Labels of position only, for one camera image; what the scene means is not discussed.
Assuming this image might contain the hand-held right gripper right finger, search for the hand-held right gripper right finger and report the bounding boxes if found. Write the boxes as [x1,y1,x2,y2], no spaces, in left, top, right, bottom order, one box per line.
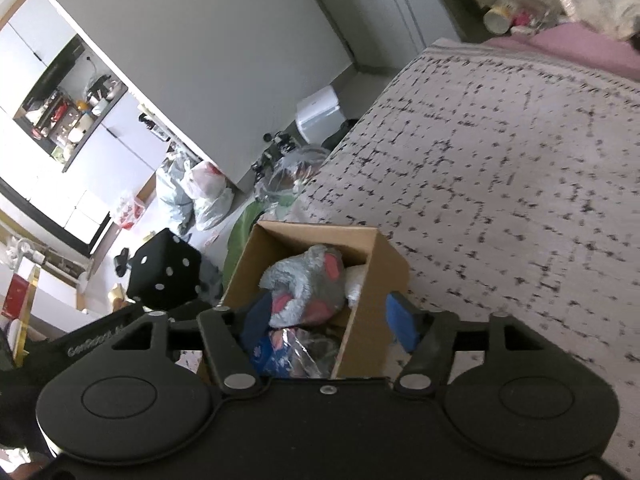
[384,291,548,398]

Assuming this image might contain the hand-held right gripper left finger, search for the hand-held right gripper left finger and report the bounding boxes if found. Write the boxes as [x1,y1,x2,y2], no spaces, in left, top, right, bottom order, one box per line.
[106,292,274,398]

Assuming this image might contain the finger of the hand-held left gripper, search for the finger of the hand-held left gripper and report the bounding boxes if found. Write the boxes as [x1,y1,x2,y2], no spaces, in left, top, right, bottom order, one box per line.
[59,300,215,361]

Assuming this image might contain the blue tissue packet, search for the blue tissue packet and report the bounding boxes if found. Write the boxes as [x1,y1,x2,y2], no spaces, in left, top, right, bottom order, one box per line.
[249,327,301,380]

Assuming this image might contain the brown cardboard box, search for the brown cardboard box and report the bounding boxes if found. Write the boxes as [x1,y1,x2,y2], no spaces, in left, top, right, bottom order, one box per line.
[196,220,410,382]

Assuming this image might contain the grey plush toy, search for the grey plush toy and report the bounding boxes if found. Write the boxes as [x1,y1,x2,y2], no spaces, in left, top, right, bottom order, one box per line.
[259,244,347,330]

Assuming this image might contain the white diaper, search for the white diaper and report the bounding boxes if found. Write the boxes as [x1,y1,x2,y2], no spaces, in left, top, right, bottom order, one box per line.
[342,266,368,311]

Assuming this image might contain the clear plastic bag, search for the clear plastic bag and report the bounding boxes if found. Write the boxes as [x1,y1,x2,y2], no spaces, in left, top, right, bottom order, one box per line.
[280,325,348,380]

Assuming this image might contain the green bag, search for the green bag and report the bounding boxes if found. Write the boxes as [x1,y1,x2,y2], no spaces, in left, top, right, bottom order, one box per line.
[221,200,278,293]

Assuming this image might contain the black dice cushion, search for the black dice cushion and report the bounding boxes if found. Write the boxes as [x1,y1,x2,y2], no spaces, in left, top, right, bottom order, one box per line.
[126,227,203,312]

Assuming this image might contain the white red plastic bag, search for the white red plastic bag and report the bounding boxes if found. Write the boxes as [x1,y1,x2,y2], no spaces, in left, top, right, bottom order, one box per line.
[182,160,236,231]

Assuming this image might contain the grey plastic bag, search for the grey plastic bag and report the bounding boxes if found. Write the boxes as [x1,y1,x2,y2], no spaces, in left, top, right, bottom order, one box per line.
[154,157,197,233]

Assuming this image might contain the white bin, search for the white bin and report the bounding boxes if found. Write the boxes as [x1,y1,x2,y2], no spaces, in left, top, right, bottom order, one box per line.
[295,85,348,145]

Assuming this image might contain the white wardrobe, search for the white wardrobe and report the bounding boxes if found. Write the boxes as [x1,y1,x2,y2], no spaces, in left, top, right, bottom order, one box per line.
[290,0,463,77]

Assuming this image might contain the white paper cup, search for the white paper cup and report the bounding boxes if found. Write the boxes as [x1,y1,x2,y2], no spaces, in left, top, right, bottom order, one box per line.
[482,1,516,33]

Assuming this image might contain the pink pillow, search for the pink pillow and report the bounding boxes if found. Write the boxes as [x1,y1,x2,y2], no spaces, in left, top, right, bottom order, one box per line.
[487,21,640,83]

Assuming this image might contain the white wall cabinet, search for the white wall cabinet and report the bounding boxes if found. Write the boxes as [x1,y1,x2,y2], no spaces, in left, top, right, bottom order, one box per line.
[0,0,168,261]

